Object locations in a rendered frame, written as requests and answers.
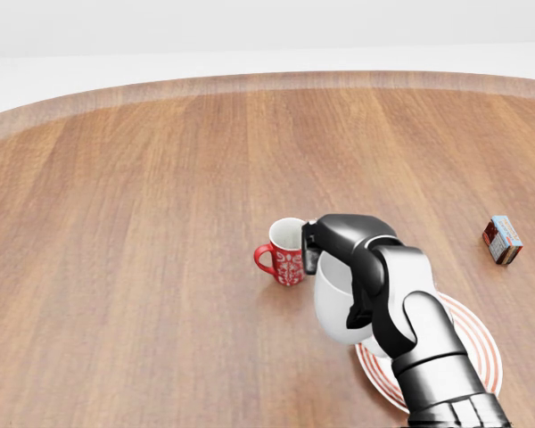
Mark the white mug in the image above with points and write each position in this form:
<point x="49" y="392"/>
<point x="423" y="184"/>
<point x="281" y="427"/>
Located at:
<point x="334" y="303"/>

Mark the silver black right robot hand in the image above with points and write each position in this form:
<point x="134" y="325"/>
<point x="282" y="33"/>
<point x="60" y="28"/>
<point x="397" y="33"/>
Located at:
<point x="383" y="285"/>

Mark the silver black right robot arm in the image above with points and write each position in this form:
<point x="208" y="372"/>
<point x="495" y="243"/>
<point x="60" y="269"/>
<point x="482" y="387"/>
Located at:
<point x="446" y="392"/>

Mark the white plate with red rings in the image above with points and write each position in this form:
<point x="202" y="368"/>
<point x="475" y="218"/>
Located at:
<point x="477" y="348"/>

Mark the small printed food box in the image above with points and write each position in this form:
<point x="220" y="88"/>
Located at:
<point x="503" y="240"/>

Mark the red patterned mug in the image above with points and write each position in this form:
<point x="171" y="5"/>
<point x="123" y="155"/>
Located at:
<point x="285" y="258"/>

